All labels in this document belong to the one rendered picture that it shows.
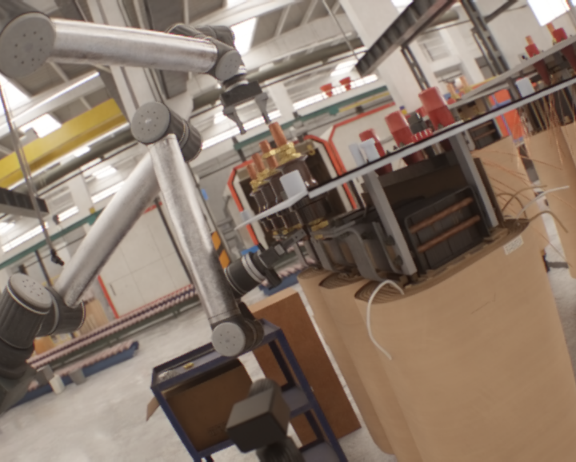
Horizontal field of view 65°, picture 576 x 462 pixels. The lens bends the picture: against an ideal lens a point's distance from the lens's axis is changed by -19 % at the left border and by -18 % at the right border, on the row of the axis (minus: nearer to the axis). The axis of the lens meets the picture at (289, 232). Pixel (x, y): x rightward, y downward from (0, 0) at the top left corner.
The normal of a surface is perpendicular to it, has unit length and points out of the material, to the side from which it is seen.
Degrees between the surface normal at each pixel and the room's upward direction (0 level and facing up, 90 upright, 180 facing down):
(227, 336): 79
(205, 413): 90
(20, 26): 138
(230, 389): 90
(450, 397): 90
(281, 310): 90
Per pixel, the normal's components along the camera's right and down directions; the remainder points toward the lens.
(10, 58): 0.68, 0.63
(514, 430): 0.15, -0.02
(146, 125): -0.17, -0.08
